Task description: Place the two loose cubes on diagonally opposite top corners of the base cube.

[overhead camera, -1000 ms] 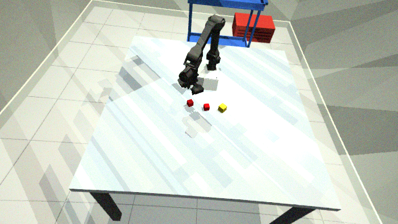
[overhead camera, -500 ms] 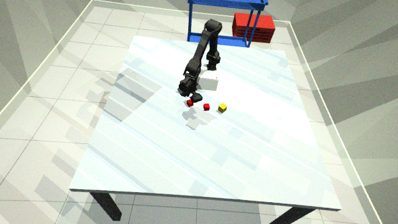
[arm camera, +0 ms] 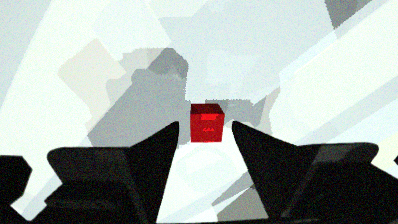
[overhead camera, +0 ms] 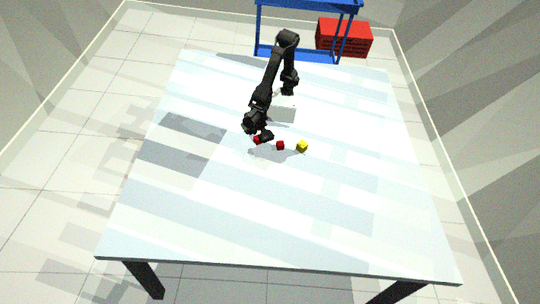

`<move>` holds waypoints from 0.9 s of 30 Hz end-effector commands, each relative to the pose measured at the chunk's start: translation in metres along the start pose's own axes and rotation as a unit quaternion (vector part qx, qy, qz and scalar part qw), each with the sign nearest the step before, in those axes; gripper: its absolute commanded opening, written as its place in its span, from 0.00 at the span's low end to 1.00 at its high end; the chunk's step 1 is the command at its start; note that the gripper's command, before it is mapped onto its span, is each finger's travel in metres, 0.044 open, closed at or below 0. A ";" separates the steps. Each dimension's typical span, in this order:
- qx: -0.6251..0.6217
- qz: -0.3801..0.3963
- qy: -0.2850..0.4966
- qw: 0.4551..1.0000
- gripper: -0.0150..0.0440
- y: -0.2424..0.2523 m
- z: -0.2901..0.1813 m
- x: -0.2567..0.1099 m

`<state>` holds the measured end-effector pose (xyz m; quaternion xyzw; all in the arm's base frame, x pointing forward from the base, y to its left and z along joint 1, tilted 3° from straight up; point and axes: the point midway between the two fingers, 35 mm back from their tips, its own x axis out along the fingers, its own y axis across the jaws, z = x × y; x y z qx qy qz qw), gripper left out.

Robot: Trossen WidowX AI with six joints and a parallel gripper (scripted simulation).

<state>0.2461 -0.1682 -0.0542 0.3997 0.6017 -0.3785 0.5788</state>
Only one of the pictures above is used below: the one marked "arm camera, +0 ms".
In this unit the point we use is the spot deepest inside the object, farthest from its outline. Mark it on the dark red cube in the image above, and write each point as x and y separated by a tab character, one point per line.
206	123

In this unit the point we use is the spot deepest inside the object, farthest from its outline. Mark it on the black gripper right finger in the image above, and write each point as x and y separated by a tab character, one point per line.
281	170

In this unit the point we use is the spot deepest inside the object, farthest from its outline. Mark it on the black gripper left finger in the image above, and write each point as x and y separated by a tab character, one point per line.
143	167

